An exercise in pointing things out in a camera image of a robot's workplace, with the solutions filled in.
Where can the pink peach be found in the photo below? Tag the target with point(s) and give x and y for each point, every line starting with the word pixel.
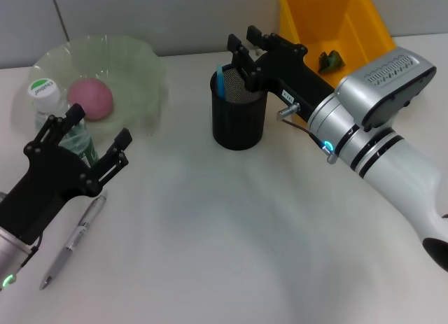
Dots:
pixel 91 99

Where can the black mesh pen cup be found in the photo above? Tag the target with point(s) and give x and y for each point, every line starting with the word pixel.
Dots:
pixel 238 128

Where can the yellow plastic storage bin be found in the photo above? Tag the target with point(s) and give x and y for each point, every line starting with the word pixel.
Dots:
pixel 350 19

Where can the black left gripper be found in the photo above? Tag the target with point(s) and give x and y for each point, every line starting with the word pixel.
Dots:
pixel 45 184

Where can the green plastic wrapper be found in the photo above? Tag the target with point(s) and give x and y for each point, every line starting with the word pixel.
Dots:
pixel 329 62

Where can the silver ballpoint pen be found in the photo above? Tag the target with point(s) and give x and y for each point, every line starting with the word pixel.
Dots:
pixel 75 238

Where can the clear water bottle green label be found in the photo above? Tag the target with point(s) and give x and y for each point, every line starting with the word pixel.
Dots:
pixel 43 93

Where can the blue scissors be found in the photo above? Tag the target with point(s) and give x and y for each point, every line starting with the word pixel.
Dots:
pixel 221 82

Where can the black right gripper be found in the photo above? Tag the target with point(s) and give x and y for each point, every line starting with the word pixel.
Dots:
pixel 290 75

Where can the translucent green fruit plate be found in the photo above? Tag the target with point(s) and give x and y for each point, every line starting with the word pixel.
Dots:
pixel 136 75

